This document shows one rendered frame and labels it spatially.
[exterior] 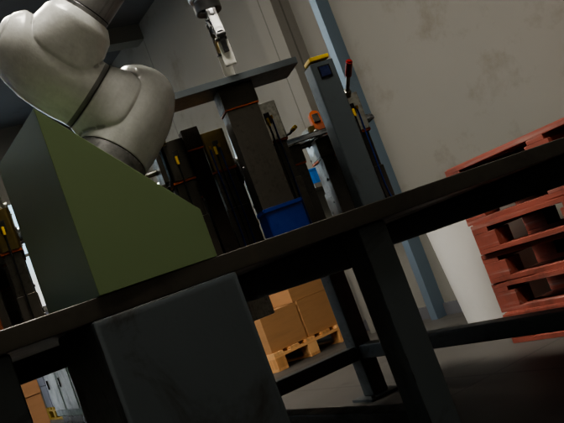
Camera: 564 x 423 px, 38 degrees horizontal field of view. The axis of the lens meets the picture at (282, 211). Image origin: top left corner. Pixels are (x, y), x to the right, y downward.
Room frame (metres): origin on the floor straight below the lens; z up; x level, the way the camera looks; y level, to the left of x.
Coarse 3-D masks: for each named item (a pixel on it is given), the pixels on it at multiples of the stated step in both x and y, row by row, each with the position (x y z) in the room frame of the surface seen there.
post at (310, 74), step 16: (320, 64) 2.22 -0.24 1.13; (320, 80) 2.22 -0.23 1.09; (336, 80) 2.23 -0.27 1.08; (320, 96) 2.23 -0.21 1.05; (336, 96) 2.23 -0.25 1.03; (320, 112) 2.28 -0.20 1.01; (336, 112) 2.22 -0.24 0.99; (336, 128) 2.22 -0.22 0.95; (352, 128) 2.23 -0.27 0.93; (336, 144) 2.25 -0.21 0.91; (352, 144) 2.23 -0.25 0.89; (352, 160) 2.22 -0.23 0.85; (368, 160) 2.23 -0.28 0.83; (352, 176) 2.22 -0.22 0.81; (368, 176) 2.23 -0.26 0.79; (352, 192) 2.26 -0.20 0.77; (368, 192) 2.22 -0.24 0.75
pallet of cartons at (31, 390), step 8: (24, 384) 6.50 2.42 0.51; (32, 384) 6.53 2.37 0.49; (24, 392) 6.49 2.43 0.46; (32, 392) 6.52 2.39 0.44; (32, 400) 6.52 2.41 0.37; (40, 400) 6.55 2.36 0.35; (32, 408) 6.51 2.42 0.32; (40, 408) 6.54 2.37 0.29; (32, 416) 6.50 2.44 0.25; (40, 416) 6.53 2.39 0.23; (48, 416) 6.56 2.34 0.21
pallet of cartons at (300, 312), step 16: (304, 288) 5.96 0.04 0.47; (320, 288) 6.04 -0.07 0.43; (272, 304) 6.06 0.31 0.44; (288, 304) 5.85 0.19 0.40; (304, 304) 5.90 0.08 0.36; (320, 304) 6.00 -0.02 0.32; (272, 320) 5.70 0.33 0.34; (288, 320) 5.78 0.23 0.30; (304, 320) 5.87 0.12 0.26; (320, 320) 5.97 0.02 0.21; (272, 336) 5.67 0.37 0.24; (288, 336) 5.75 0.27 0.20; (304, 336) 5.84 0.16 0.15; (320, 336) 5.90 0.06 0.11; (336, 336) 6.04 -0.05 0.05; (272, 352) 5.64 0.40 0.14; (288, 352) 5.68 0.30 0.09; (304, 352) 5.86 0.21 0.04; (272, 368) 5.66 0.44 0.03
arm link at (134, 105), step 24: (120, 72) 1.63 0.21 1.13; (144, 72) 1.65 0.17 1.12; (96, 96) 1.58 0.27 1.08; (120, 96) 1.60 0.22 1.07; (144, 96) 1.63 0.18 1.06; (168, 96) 1.67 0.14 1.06; (96, 120) 1.59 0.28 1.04; (120, 120) 1.60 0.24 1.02; (144, 120) 1.62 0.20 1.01; (168, 120) 1.68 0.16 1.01; (120, 144) 1.59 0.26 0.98; (144, 144) 1.62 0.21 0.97; (144, 168) 1.64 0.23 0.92
